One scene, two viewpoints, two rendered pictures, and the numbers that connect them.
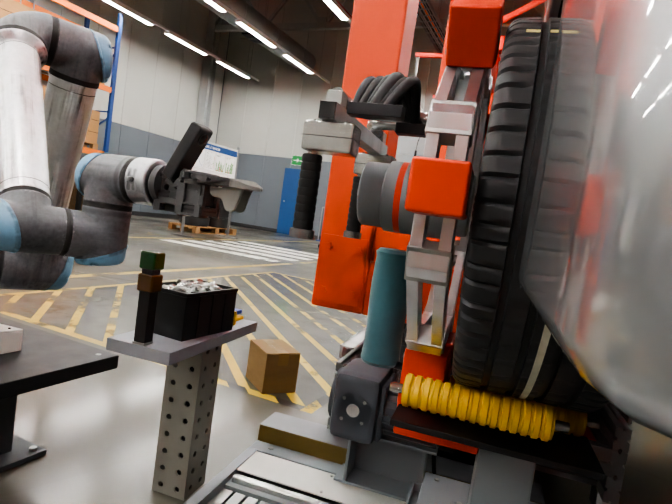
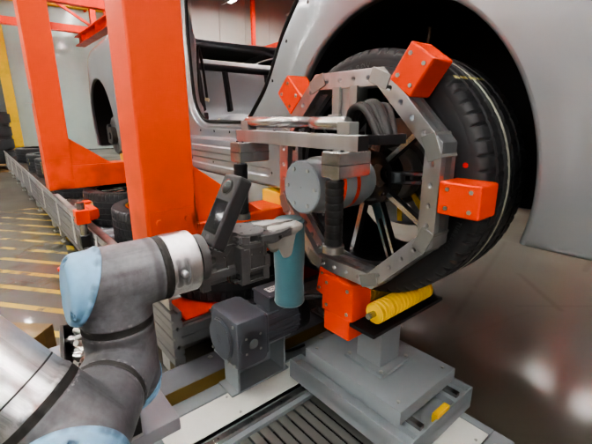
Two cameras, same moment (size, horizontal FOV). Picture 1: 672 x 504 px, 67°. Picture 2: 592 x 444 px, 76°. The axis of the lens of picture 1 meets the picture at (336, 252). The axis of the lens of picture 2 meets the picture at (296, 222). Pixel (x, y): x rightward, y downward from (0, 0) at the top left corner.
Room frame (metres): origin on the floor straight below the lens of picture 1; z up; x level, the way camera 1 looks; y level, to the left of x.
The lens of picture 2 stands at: (0.55, 0.71, 1.01)
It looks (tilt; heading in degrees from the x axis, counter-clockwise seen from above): 16 degrees down; 303
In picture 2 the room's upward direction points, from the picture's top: straight up
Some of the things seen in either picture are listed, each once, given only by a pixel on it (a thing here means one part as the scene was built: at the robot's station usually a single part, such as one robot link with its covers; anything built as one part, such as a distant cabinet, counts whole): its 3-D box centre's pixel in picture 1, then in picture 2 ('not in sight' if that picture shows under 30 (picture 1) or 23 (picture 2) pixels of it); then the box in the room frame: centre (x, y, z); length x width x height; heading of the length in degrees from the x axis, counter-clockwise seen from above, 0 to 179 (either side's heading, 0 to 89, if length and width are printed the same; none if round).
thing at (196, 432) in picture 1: (187, 412); not in sight; (1.33, 0.34, 0.21); 0.10 x 0.10 x 0.42; 73
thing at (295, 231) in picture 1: (307, 193); (334, 214); (0.88, 0.06, 0.83); 0.04 x 0.04 x 0.16
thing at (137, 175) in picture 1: (150, 182); (180, 262); (0.97, 0.37, 0.81); 0.10 x 0.05 x 0.09; 163
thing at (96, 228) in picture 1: (98, 233); (121, 361); (0.99, 0.47, 0.69); 0.12 x 0.09 x 0.12; 132
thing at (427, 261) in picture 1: (452, 204); (350, 180); (0.98, -0.21, 0.85); 0.54 x 0.07 x 0.54; 163
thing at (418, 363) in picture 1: (442, 392); (354, 299); (0.97, -0.25, 0.48); 0.16 x 0.12 x 0.17; 73
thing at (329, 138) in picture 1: (331, 138); (346, 162); (0.88, 0.04, 0.93); 0.09 x 0.05 x 0.05; 73
